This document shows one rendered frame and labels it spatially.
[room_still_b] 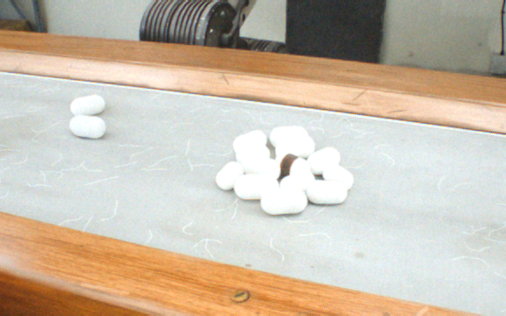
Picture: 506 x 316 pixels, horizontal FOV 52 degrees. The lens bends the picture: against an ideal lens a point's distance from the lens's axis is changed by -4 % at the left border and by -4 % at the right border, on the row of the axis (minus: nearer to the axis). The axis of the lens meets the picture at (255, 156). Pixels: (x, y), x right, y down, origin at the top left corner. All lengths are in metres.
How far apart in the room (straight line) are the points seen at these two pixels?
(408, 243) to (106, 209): 0.23
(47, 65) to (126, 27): 2.15
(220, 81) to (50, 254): 0.35
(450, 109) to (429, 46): 1.95
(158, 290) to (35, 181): 0.22
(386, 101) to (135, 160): 0.27
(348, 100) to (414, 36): 1.94
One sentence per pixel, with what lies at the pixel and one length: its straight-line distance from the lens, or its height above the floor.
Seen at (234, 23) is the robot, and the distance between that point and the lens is 0.91.
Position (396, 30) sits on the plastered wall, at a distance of 2.53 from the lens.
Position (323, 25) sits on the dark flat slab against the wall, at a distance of 2.51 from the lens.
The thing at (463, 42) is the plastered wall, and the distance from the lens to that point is 2.55.
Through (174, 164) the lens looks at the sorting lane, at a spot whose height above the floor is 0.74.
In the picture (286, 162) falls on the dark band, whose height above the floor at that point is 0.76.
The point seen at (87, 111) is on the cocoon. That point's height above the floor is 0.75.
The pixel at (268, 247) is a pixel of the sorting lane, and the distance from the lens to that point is 0.39.
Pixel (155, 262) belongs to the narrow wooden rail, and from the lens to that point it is 0.34.
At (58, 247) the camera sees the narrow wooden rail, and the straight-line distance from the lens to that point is 0.37.
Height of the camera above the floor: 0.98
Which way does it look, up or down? 28 degrees down
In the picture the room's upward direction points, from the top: straight up
